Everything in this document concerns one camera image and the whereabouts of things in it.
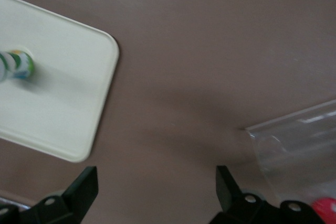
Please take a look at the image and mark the clear acrylic stepped stand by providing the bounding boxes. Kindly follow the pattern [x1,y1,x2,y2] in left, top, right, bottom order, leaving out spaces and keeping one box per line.
[238,99,336,209]

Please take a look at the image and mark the beige plastic tray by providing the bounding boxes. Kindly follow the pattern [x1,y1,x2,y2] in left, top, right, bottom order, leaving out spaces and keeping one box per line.
[0,0,121,163]

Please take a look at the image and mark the red capped gum bottle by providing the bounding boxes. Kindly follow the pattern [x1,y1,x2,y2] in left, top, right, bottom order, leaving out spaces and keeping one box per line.
[311,197,336,221]

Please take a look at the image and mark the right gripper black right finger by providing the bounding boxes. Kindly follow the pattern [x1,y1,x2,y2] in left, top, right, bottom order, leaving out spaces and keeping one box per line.
[208,165,326,224]

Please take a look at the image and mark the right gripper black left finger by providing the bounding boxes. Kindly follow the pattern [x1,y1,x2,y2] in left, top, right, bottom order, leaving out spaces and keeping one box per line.
[25,165,100,224]

